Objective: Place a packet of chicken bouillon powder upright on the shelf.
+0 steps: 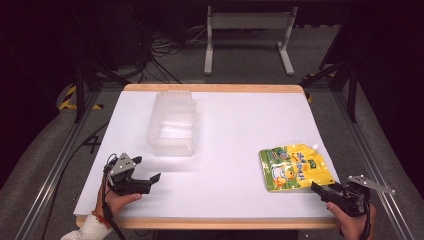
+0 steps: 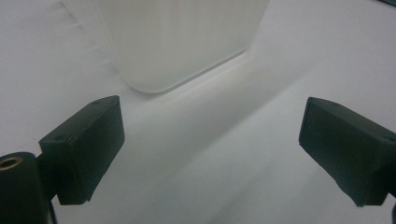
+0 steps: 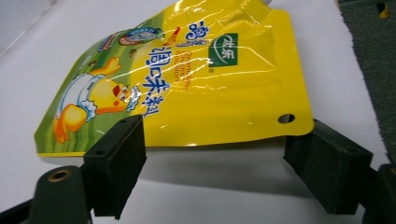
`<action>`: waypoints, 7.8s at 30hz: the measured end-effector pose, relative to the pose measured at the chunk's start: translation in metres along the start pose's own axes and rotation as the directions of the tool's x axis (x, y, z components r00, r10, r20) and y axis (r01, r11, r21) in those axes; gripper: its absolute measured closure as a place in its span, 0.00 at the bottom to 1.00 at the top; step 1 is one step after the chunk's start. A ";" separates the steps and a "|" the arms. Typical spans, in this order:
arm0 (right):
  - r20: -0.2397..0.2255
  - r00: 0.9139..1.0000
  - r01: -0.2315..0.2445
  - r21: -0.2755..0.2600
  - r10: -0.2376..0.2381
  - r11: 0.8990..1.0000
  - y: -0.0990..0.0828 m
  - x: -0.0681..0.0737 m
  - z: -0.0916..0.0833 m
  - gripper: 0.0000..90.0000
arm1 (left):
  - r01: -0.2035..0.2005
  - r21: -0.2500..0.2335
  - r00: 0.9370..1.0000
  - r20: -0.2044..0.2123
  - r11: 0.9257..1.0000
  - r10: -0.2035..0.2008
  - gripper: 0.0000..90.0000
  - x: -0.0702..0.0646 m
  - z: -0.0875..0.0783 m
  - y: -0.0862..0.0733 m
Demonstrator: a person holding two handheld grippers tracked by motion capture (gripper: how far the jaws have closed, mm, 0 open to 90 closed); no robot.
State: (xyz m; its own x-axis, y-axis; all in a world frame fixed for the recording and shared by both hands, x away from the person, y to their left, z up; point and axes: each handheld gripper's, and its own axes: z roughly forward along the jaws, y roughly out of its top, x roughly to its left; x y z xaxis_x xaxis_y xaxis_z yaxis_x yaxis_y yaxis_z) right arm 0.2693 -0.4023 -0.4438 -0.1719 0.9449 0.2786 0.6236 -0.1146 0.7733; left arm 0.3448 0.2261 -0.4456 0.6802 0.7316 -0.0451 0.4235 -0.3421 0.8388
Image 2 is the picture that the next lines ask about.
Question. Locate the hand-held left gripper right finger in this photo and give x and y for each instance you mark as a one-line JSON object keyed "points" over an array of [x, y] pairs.
{"points": [[345, 146]]}

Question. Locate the white plastic container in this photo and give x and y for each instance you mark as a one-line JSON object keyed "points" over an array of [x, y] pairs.
{"points": [[174, 40]]}

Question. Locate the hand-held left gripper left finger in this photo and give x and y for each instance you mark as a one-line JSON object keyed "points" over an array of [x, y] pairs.
{"points": [[84, 149]]}

